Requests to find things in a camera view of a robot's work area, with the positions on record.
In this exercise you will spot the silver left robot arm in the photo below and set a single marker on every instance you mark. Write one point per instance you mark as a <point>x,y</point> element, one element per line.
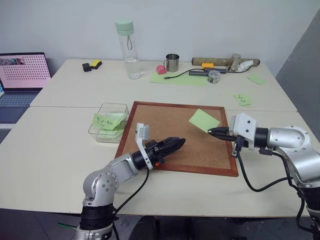
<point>105,182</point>

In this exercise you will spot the yellow toy brick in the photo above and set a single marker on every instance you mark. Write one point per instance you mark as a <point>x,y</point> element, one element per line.
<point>208,65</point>

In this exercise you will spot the large green paper sheet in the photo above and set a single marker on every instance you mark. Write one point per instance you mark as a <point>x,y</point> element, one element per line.
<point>182,80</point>

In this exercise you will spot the metal cylinder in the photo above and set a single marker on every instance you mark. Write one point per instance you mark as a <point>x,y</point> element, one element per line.
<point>233,62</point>

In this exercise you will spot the wood framed cork board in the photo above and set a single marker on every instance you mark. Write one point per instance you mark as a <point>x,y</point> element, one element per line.
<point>175,140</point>

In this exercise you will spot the steel mug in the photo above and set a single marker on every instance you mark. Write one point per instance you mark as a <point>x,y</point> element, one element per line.
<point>172,62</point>

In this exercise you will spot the round clear pushpin container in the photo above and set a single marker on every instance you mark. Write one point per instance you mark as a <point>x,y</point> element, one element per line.
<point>214,77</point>

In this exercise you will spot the crumpled white paper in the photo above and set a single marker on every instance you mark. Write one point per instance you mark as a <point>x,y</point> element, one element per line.
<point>243,66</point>

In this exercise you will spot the yellow and black sponge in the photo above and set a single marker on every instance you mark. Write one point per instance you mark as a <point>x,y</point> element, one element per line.
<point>95,64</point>

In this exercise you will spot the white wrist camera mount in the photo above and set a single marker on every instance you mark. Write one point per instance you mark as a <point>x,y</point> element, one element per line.
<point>143,131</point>
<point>243,125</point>

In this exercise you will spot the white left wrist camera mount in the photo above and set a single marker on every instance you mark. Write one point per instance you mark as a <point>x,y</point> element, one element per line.
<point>143,131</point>

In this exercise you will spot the grey partition panel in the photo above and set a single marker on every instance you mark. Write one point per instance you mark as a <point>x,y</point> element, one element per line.
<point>302,70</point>

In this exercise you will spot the plain green sticky note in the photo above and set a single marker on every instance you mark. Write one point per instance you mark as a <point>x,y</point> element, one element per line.
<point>256,79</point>
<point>203,120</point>

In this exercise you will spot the open laptop with pink screen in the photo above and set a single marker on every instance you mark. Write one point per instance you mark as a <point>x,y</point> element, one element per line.
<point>21,75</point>

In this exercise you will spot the small black box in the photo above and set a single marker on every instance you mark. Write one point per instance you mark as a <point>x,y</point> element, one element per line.
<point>86,67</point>

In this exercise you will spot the green note with black writing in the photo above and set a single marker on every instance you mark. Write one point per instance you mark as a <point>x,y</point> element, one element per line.
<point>106,122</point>
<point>242,100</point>

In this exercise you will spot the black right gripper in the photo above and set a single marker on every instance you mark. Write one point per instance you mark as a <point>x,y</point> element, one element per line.
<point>239,140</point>

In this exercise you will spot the clear plastic box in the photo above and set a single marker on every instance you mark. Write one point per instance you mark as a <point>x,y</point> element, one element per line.
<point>108,125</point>

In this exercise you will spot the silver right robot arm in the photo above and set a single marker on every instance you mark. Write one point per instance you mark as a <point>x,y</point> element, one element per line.
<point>292,147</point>

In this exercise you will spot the pink plastic piece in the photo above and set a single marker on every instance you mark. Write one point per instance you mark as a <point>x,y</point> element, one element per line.
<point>161,70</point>

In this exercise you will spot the clear bottle with green lid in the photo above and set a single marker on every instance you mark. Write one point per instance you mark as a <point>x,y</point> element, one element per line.
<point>129,50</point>

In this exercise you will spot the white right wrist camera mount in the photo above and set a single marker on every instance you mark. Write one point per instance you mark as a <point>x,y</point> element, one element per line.
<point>243,125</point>

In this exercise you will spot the grey usb hub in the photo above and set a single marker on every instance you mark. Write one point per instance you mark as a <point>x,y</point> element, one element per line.
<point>197,73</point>

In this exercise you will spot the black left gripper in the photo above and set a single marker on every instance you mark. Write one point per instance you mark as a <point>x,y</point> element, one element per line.
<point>153,151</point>

